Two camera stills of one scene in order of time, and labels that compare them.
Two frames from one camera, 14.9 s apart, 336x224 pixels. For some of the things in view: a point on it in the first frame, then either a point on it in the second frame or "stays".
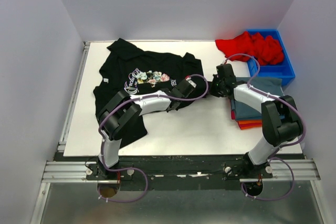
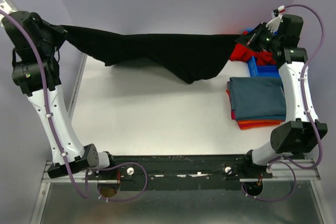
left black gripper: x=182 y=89 to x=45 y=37
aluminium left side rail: x=61 y=145 stays
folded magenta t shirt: x=233 y=115 stays
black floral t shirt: x=124 y=66 to x=181 y=55
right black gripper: x=212 y=90 to x=251 y=39
